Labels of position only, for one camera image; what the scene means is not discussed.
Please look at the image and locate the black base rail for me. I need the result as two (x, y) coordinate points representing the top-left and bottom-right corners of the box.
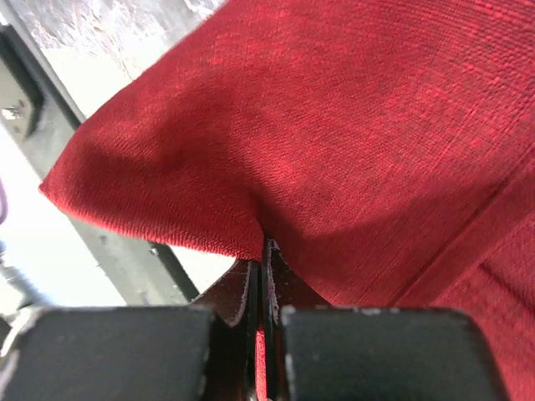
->
(1, 25), (199, 305)

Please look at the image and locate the dark red cloth napkin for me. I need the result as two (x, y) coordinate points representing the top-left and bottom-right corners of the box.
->
(38, 0), (535, 401)

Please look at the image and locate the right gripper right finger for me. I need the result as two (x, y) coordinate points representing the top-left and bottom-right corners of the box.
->
(259, 238), (334, 400)

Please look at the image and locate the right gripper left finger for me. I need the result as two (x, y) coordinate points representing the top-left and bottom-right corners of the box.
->
(194, 261), (259, 400)

